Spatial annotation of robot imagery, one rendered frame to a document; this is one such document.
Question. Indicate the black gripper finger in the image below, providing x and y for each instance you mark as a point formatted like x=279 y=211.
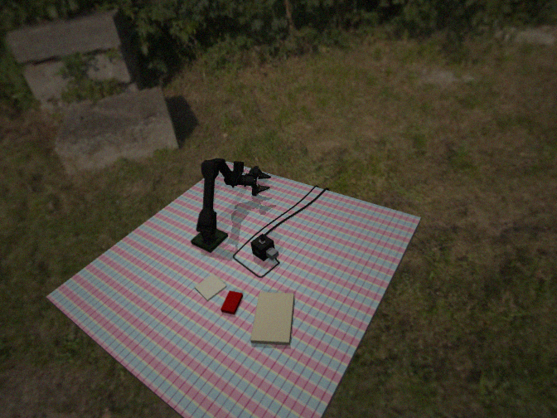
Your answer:
x=263 y=175
x=262 y=188

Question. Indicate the beige flat square pad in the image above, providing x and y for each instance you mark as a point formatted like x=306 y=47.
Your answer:
x=210 y=286

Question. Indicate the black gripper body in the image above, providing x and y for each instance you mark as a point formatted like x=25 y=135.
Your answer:
x=252 y=180

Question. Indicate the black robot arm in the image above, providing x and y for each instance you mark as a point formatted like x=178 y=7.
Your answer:
x=206 y=223

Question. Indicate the beige flat rectangular box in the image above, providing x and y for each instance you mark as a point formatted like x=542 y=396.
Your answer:
x=273 y=319

